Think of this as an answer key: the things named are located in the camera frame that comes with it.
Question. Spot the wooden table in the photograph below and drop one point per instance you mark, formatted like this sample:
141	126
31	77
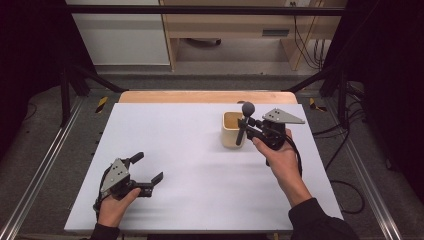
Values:
200	97

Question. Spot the wooden desk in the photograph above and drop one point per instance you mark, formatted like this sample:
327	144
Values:
233	26

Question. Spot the black metal stand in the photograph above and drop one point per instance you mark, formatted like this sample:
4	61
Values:
65	96
342	100

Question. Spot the beige square cup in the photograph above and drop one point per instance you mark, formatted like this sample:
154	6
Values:
230	137

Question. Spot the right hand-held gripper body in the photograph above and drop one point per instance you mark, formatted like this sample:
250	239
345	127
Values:
276	133

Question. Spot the white table board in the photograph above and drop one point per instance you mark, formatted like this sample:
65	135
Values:
200	203

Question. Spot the white cabinet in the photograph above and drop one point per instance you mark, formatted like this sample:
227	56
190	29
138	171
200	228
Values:
123	40

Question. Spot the person's left hand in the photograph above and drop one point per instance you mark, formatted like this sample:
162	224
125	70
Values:
113	211

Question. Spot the grey desk label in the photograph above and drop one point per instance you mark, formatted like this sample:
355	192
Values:
275	32

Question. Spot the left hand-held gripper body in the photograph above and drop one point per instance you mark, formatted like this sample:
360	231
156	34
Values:
115	174

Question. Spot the aluminium rail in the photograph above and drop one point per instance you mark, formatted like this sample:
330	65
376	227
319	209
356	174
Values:
366	173
40	173

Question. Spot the black makeup brush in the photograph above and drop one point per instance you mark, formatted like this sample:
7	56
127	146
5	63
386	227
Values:
248	109

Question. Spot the black horizontal frame bar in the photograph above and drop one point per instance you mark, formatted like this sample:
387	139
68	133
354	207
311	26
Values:
200	10

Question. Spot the person's right hand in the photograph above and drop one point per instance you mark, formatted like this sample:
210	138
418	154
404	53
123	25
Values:
283	163

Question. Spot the black curtain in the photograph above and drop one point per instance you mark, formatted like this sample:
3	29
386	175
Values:
26	66
393	83

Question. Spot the yellow black tape strip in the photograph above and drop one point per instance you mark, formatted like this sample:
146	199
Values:
101	104
313	104

